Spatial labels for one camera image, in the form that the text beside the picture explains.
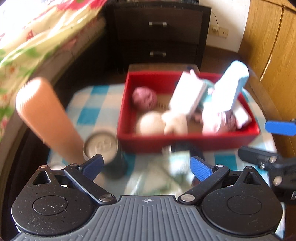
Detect silver top drink can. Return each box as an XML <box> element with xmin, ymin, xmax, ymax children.
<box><xmin>83</xmin><ymin>130</ymin><xmax>127</xmax><ymax>179</ymax></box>

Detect white small box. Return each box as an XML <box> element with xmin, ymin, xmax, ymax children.
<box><xmin>232</xmin><ymin>100</ymin><xmax>251</xmax><ymax>129</ymax></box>

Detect blue white checkered cloth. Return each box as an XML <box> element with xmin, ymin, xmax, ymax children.
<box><xmin>47</xmin><ymin>84</ymin><xmax>278</xmax><ymax>200</ymax></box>

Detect cream plush ball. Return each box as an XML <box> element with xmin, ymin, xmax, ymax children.
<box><xmin>135</xmin><ymin>111</ymin><xmax>166</xmax><ymax>136</ymax></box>

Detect red plastic storage box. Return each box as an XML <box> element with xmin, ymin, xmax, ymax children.
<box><xmin>117</xmin><ymin>71</ymin><xmax>260</xmax><ymax>154</ymax></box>

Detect orange ribbed cylinder bottle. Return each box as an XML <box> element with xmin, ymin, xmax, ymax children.
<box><xmin>16</xmin><ymin>77</ymin><xmax>84</xmax><ymax>164</ymax></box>

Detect pink white knitted cloth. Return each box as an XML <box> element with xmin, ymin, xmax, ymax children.
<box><xmin>169</xmin><ymin>69</ymin><xmax>207</xmax><ymax>118</ymax></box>

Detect wooden wardrobe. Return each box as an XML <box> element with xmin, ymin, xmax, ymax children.
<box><xmin>238</xmin><ymin>0</ymin><xmax>296</xmax><ymax>158</ymax></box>

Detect pink yarn ball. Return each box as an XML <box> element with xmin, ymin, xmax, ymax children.
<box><xmin>132</xmin><ymin>86</ymin><xmax>157</xmax><ymax>111</ymax></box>

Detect small wooden stool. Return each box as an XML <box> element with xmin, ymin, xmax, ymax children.
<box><xmin>128</xmin><ymin>63</ymin><xmax>200</xmax><ymax>75</ymax></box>

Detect dark wooden nightstand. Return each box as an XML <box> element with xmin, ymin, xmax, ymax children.
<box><xmin>103</xmin><ymin>1</ymin><xmax>212</xmax><ymax>68</ymax></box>

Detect floral yellow bed quilt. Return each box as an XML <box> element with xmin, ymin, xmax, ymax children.
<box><xmin>1</xmin><ymin>0</ymin><xmax>105</xmax><ymax>136</ymax></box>

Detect beige wall socket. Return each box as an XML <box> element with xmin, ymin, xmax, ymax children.
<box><xmin>208</xmin><ymin>25</ymin><xmax>229</xmax><ymax>39</ymax></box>

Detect lower drawer metal handle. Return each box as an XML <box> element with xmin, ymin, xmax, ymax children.
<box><xmin>149</xmin><ymin>51</ymin><xmax>166</xmax><ymax>58</ymax></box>

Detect drawer metal handle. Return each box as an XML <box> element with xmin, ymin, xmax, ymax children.
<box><xmin>149</xmin><ymin>51</ymin><xmax>166</xmax><ymax>58</ymax></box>
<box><xmin>149</xmin><ymin>22</ymin><xmax>167</xmax><ymax>28</ymax></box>

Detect upper drawer metal handle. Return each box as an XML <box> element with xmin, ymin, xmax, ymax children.
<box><xmin>149</xmin><ymin>22</ymin><xmax>167</xmax><ymax>28</ymax></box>

